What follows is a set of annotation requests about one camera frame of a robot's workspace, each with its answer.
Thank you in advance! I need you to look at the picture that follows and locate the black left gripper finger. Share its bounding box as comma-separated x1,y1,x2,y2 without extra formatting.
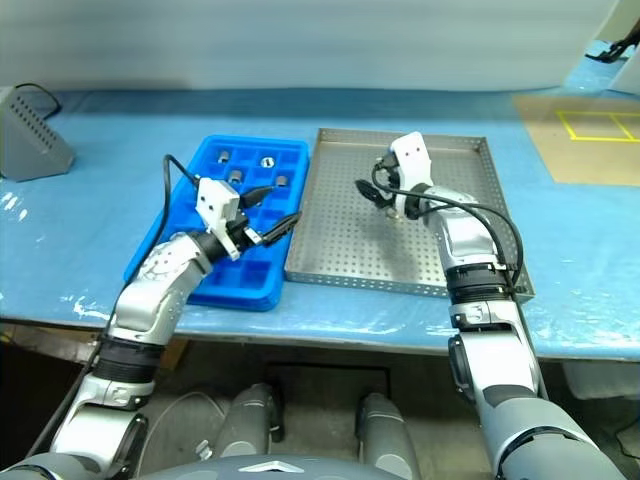
259,211,303,248
239,185,276,208

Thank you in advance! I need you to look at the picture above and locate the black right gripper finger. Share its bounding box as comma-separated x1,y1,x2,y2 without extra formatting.
354,180,385,204

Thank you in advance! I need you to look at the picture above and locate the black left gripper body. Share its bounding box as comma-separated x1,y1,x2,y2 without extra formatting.
225,208,264,253

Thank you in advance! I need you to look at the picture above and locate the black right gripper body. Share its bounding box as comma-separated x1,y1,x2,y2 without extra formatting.
374,153,404,210

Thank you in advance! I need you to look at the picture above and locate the blue plastic compartment tray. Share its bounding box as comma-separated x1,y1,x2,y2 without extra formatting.
123,134,310,313

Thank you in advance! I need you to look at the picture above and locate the grey perforated metal box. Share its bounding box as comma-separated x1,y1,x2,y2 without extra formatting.
0,84,76,183

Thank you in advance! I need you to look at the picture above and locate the perforated metal tray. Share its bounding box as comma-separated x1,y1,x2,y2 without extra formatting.
284,127,534,302

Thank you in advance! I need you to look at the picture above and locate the white foam backdrop panel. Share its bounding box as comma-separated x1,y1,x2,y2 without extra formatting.
0,0,604,95

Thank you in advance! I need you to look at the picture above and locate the dark grey rounded shape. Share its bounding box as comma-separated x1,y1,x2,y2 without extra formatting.
354,392,422,480
214,383,282,457

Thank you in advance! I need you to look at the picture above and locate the brown floor mat yellow tape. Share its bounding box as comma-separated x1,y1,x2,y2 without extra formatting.
513,94,640,187

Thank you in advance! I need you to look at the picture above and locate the grey robot torso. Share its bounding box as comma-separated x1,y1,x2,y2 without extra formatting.
144,452,401,480

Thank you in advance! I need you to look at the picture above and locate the black stand foot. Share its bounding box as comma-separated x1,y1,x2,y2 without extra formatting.
584,33,640,65

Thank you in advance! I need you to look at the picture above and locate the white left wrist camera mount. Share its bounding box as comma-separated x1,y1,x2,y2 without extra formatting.
195,178,243,261

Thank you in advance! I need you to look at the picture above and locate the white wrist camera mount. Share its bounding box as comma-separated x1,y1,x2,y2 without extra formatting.
389,131,433,194
195,178,243,261

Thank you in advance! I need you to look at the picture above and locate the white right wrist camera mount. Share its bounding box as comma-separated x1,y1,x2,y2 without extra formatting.
389,131,433,194

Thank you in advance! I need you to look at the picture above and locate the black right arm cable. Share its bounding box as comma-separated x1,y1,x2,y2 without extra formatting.
371,162,525,291

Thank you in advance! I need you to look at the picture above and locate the thin black cable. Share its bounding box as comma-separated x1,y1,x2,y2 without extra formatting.
13,81,64,120

